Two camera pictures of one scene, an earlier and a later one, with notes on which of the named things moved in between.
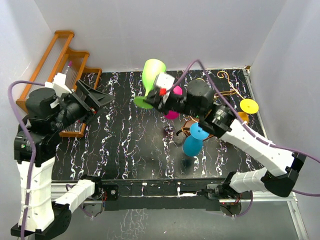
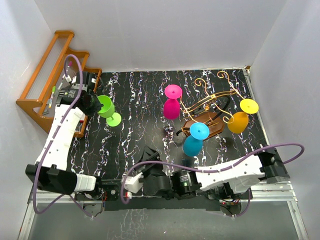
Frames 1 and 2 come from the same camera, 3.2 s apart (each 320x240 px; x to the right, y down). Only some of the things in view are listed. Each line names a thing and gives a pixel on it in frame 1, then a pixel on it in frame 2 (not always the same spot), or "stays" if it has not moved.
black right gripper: x=161 y=104 to x=150 y=155
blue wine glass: x=193 y=144 stays
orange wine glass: x=248 y=106 stays
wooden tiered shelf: x=56 y=58 stays
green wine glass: x=152 y=67 to x=113 y=119
